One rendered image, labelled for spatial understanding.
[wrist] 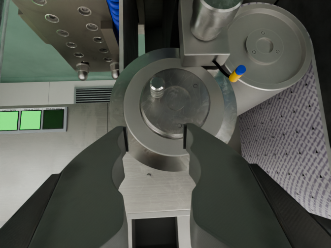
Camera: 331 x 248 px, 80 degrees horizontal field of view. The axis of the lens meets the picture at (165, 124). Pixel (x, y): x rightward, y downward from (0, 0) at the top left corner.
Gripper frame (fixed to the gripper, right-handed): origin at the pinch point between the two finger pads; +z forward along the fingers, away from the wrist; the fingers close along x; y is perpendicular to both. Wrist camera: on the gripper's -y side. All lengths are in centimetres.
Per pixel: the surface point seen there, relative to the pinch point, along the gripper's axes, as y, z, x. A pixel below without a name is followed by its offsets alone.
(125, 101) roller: 2.6, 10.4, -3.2
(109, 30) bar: -2.9, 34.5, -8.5
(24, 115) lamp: 18, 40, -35
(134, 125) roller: 4.6, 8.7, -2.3
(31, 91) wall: 95, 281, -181
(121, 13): -6.0, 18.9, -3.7
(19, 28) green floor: 7, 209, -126
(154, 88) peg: 0.0, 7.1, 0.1
